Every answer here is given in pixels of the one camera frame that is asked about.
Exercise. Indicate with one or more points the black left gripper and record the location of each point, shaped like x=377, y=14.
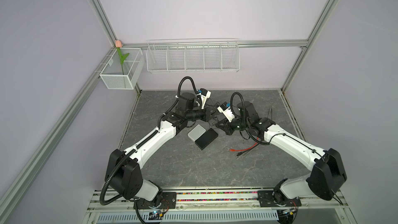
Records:
x=207, y=114

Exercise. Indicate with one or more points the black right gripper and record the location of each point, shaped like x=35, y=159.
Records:
x=226, y=125

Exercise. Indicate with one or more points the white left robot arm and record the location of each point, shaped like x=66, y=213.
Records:
x=123, y=178

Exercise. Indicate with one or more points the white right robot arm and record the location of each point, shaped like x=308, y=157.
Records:
x=326, y=170

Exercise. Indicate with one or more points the white mesh box basket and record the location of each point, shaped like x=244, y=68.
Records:
x=112, y=75

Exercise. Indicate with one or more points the pink artificial tulip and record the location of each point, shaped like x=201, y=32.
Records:
x=122, y=57

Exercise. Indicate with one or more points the white wire wall basket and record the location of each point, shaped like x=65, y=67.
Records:
x=193, y=55

